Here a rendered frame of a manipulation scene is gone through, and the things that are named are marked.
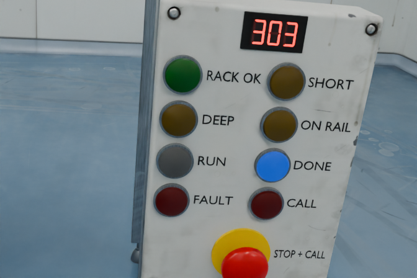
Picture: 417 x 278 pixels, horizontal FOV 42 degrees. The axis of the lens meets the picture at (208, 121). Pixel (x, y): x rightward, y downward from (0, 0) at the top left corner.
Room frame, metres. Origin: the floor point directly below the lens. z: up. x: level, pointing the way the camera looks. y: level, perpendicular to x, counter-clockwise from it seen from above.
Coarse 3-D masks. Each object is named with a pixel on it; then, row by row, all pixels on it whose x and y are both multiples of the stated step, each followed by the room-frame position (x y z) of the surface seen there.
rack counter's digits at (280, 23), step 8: (256, 24) 0.40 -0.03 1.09; (264, 24) 0.40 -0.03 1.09; (272, 24) 0.40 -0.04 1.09; (280, 24) 0.40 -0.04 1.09; (288, 24) 0.40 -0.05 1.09; (296, 24) 0.40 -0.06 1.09; (256, 32) 0.40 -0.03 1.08; (264, 32) 0.40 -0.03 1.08; (272, 32) 0.40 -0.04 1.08; (280, 32) 0.40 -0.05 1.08; (288, 32) 0.40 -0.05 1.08; (296, 32) 0.40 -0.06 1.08; (256, 40) 0.40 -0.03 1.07; (264, 40) 0.40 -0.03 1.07; (272, 40) 0.40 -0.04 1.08; (280, 40) 0.40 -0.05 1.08; (288, 40) 0.40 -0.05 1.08; (296, 40) 0.40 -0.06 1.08
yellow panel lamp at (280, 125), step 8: (272, 112) 0.40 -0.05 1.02; (280, 112) 0.40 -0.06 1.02; (288, 112) 0.40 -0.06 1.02; (264, 120) 0.40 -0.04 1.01; (272, 120) 0.40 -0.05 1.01; (280, 120) 0.40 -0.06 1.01; (288, 120) 0.40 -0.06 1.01; (264, 128) 0.40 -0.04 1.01; (272, 128) 0.40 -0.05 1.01; (280, 128) 0.40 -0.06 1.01; (288, 128) 0.40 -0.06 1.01; (272, 136) 0.40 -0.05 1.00; (280, 136) 0.40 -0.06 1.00; (288, 136) 0.40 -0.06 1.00
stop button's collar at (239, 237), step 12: (240, 228) 0.40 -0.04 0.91; (228, 240) 0.40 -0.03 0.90; (240, 240) 0.40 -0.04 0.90; (252, 240) 0.40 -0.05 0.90; (264, 240) 0.40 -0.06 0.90; (216, 252) 0.40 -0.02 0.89; (228, 252) 0.40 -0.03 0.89; (264, 252) 0.40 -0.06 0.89; (300, 252) 0.41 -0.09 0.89; (216, 264) 0.40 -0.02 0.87
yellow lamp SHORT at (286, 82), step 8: (280, 72) 0.40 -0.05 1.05; (288, 72) 0.40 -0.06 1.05; (296, 72) 0.40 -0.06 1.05; (272, 80) 0.40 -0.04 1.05; (280, 80) 0.40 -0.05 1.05; (288, 80) 0.40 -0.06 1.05; (296, 80) 0.40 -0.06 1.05; (272, 88) 0.40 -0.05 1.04; (280, 88) 0.40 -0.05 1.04; (288, 88) 0.40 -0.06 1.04; (296, 88) 0.40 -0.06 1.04; (280, 96) 0.40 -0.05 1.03; (288, 96) 0.40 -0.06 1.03
